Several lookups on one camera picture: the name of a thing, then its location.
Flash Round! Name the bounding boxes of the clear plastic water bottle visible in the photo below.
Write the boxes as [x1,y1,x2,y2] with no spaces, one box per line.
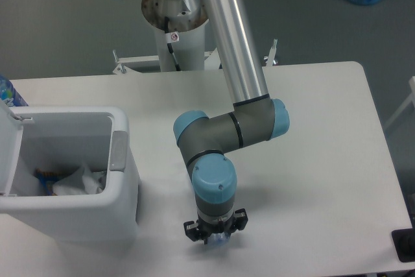
[204,232,230,247]

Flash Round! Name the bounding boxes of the blue snack wrapper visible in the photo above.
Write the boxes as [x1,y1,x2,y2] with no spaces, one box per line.
[34,169,67,196]

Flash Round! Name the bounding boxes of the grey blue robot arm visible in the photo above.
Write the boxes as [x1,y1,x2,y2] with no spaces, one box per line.
[173,0,290,243]

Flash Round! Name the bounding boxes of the blue labelled bottle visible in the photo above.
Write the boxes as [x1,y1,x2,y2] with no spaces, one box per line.
[1,75,28,107]

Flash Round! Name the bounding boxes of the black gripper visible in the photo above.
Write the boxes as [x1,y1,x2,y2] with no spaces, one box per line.
[184,208,248,245]

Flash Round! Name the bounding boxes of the black device at table edge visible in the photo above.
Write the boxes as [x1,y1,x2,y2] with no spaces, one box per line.
[392,228,414,263]

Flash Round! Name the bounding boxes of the white frame at right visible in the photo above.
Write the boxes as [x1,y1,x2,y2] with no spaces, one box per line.
[383,76,414,135]

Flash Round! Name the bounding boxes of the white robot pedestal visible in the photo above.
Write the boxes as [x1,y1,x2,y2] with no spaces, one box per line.
[112,0,280,75]

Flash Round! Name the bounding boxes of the clear plastic bag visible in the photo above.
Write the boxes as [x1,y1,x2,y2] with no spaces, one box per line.
[52,163,107,196]

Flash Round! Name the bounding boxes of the white trash can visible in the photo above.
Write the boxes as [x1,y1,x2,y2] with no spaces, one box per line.
[1,104,140,241]

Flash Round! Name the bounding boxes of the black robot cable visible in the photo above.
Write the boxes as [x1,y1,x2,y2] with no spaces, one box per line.
[163,16,182,71]

